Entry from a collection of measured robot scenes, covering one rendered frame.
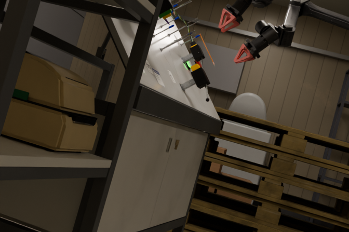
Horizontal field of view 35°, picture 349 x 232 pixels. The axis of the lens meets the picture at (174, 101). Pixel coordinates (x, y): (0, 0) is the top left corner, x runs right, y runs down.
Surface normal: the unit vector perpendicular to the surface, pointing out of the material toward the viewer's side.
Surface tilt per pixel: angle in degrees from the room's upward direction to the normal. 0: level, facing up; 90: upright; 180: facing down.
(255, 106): 90
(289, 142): 90
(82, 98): 72
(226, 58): 90
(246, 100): 90
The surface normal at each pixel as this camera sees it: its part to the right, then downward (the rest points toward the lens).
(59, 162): 0.93, 0.25
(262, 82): -0.16, -0.09
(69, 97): 0.98, -0.06
